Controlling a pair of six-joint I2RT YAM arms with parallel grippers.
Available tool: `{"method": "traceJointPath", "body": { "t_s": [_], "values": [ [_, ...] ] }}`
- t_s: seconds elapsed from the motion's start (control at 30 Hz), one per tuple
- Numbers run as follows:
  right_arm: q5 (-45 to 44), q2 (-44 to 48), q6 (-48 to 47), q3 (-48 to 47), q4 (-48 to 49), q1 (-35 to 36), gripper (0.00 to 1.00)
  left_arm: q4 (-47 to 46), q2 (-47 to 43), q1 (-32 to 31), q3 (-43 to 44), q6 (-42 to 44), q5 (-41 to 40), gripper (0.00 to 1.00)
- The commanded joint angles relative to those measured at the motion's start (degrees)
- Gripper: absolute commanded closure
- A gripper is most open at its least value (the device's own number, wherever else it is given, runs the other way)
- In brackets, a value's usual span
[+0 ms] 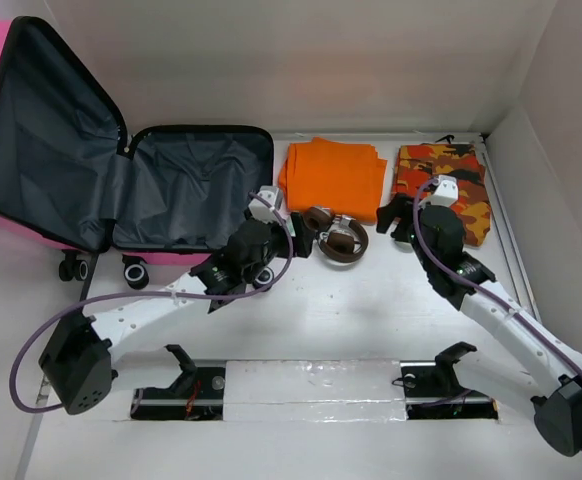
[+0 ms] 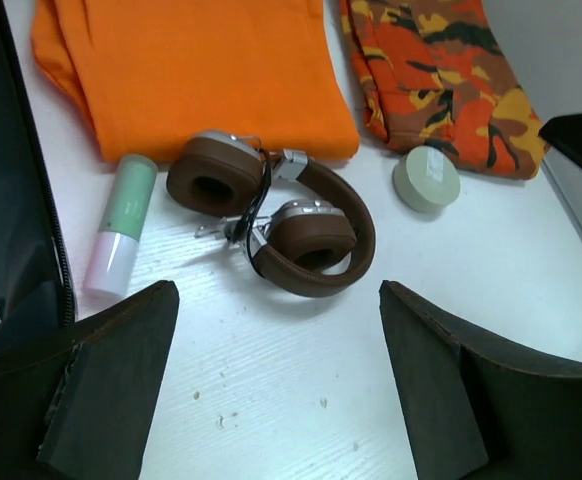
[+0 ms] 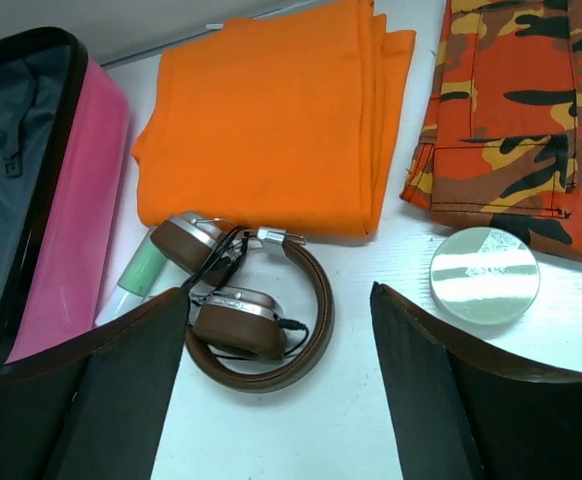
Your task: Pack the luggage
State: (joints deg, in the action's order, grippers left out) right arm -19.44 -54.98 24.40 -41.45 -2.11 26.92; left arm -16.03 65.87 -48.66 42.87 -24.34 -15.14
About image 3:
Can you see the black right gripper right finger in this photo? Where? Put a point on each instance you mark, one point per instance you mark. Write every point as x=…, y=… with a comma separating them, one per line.
x=462, y=408

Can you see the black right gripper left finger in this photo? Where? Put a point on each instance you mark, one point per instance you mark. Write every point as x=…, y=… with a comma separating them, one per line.
x=94, y=407

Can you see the round clear compact case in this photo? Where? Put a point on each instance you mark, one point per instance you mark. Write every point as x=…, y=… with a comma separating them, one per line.
x=484, y=276

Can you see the green and white tube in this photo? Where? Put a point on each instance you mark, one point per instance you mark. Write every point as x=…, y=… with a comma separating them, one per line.
x=135, y=282

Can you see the brown leather headphones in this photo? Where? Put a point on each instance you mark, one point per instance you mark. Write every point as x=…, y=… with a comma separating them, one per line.
x=240, y=338

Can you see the orange camouflage garment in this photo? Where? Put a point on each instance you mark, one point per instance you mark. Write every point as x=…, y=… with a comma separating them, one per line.
x=501, y=142

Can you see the pink hard-shell suitcase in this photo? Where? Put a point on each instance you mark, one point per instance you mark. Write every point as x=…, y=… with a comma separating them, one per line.
x=63, y=134

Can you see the orange cloth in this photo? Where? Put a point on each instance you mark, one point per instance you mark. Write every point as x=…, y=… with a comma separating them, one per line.
x=289, y=122

